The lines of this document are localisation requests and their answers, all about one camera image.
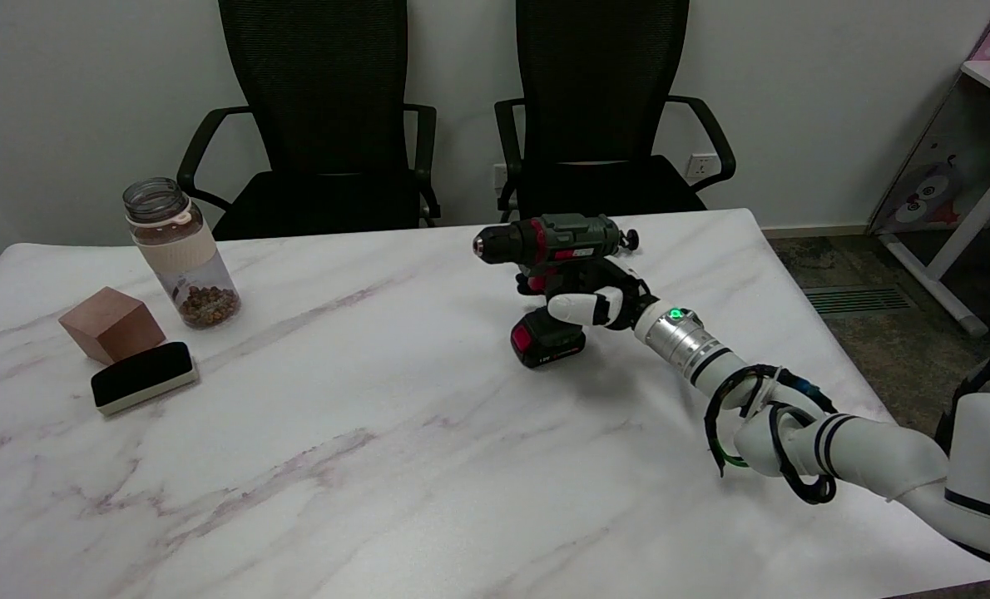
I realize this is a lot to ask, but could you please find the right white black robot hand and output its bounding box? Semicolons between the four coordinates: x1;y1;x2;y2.
516;258;659;332

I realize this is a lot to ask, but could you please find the green red power screwdriver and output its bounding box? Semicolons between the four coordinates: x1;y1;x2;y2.
472;213;641;369

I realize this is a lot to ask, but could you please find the black mesh office chair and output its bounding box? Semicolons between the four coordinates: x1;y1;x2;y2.
493;0;737;224
176;0;443;242

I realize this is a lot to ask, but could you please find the metal floor vent grille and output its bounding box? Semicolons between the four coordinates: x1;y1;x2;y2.
801;286;917;315

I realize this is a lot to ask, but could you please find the cartoon panda desk panel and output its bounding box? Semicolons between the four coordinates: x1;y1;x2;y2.
869;82;990;235

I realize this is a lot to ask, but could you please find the white desk with metal legs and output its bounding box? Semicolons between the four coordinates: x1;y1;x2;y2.
865;58;990;339

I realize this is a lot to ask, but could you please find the glass jar with brown beans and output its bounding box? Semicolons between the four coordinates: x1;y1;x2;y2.
122;177;242;329

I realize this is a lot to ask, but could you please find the black white board eraser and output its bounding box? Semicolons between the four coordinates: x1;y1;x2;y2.
90;341;200;417

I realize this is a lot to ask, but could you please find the brown wooden cube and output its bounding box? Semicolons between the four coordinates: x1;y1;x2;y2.
58;286;167;365

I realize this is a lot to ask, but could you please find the black cable loop on forearm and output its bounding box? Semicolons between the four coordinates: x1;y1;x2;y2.
703;363;839;506

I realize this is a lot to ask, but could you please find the black cable at arm base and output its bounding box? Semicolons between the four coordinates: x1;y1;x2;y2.
933;349;990;455

